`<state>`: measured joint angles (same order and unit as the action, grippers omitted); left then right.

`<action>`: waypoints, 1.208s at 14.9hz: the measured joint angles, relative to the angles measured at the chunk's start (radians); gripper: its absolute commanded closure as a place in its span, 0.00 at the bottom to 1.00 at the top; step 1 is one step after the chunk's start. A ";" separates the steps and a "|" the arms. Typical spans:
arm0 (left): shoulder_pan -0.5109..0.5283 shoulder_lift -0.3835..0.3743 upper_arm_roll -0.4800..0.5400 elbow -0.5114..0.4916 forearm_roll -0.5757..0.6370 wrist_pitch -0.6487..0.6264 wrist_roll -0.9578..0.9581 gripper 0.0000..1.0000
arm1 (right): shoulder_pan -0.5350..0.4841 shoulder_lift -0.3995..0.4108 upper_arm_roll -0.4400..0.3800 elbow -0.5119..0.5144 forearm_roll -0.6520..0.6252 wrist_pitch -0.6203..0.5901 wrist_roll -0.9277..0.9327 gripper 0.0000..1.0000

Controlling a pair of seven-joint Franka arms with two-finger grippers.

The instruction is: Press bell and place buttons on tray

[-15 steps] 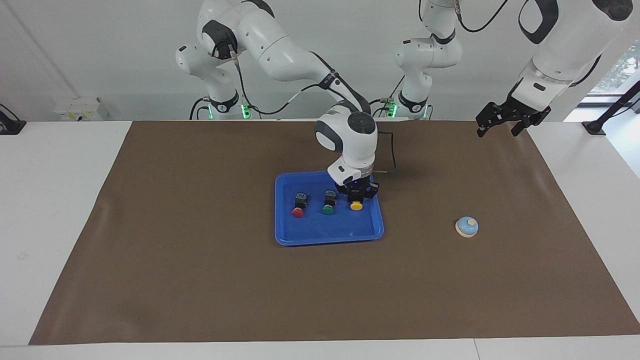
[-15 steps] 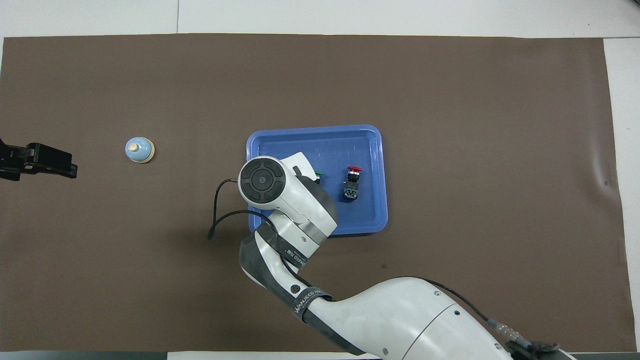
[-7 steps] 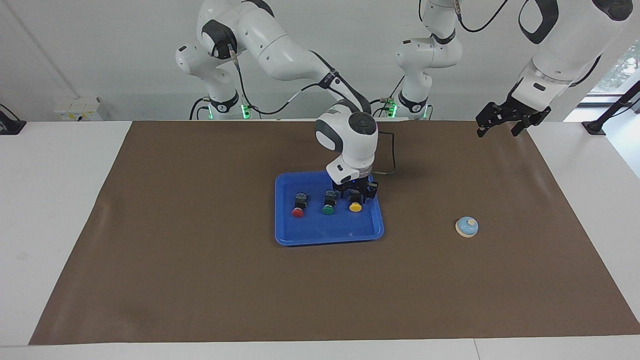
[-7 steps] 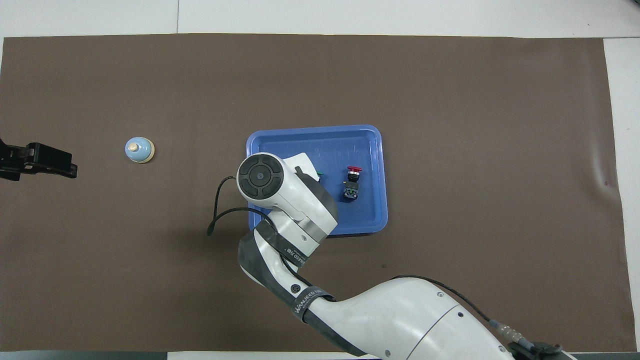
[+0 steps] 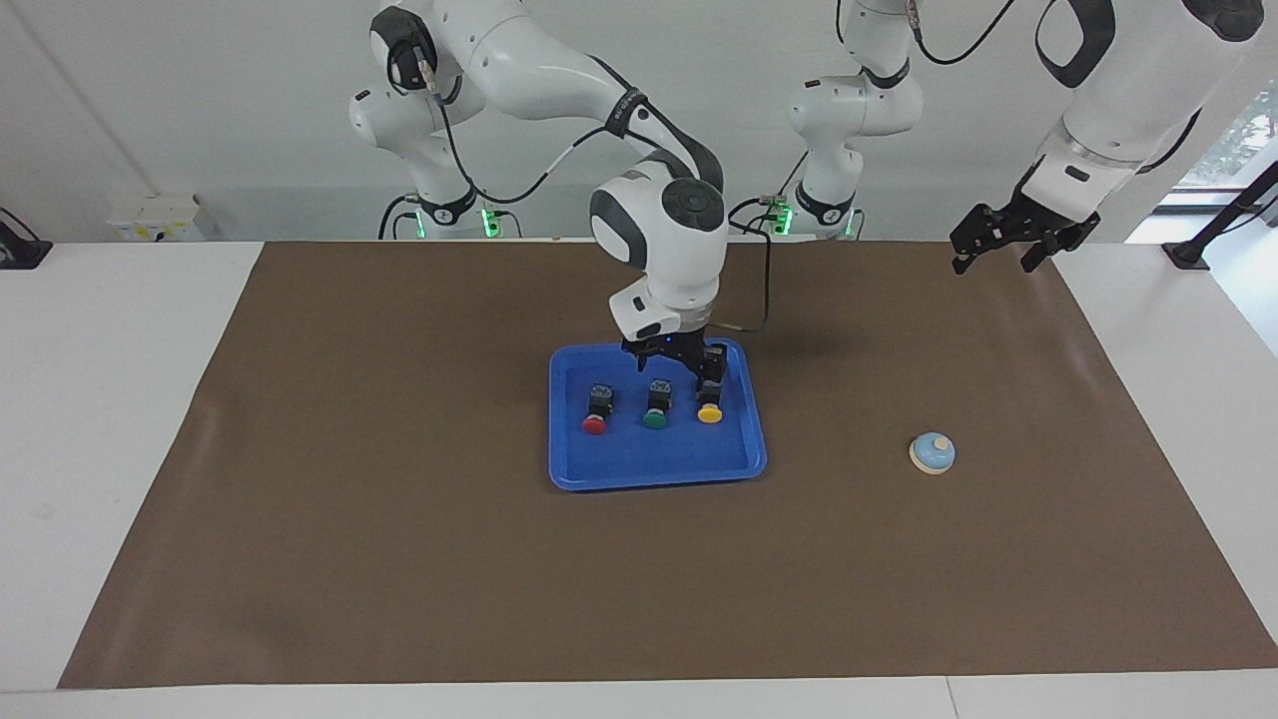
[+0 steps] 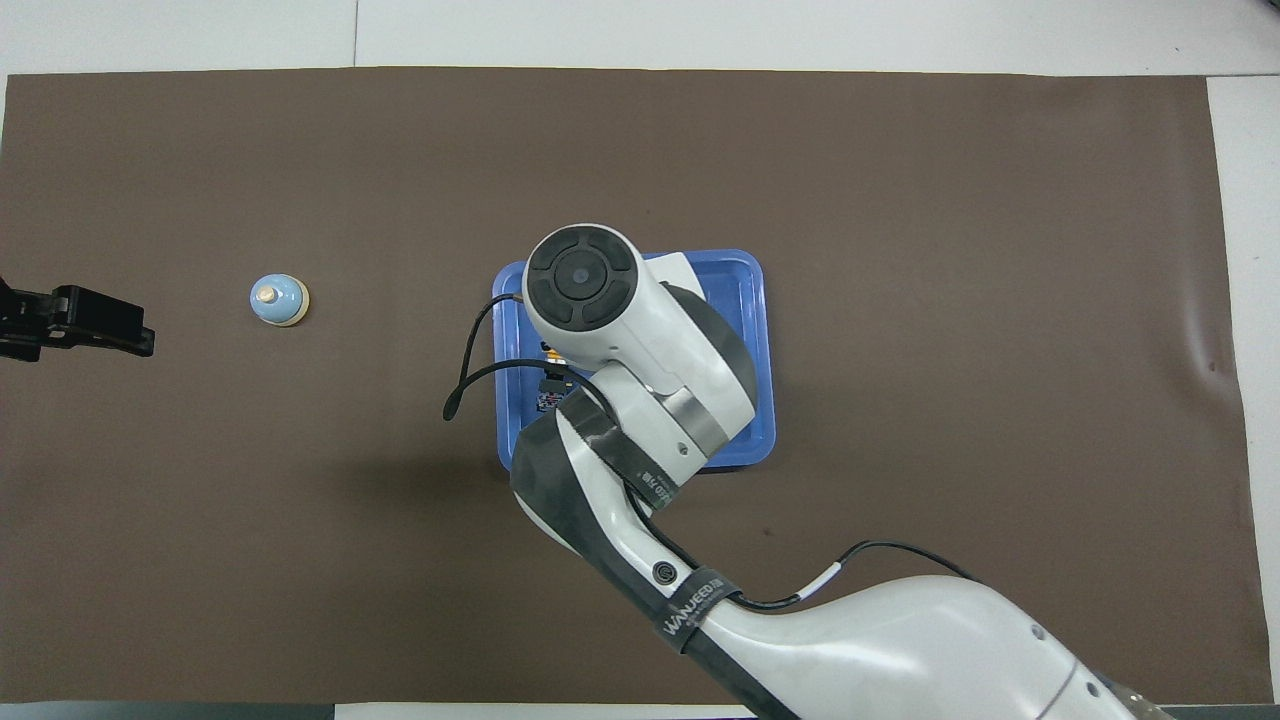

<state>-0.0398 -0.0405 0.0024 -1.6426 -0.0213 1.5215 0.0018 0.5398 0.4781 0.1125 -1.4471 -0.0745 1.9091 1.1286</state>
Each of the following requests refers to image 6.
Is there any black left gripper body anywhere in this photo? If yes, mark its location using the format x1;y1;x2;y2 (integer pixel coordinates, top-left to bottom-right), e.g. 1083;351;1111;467
0;278;56;363

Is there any yellow push button switch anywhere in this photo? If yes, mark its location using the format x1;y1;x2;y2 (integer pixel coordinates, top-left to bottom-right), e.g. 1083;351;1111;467
537;340;579;414

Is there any light blue service bell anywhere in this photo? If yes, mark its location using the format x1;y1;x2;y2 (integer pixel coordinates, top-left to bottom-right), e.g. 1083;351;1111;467
249;274;311;329

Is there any blue plastic tray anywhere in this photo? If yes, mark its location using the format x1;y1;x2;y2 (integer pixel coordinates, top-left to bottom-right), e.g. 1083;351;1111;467
491;249;778;480

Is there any brown table mat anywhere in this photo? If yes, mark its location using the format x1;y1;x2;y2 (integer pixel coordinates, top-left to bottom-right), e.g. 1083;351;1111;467
0;66;1276;706

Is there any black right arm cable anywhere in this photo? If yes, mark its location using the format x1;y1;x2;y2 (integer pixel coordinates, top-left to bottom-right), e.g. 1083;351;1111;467
443;293;986;613

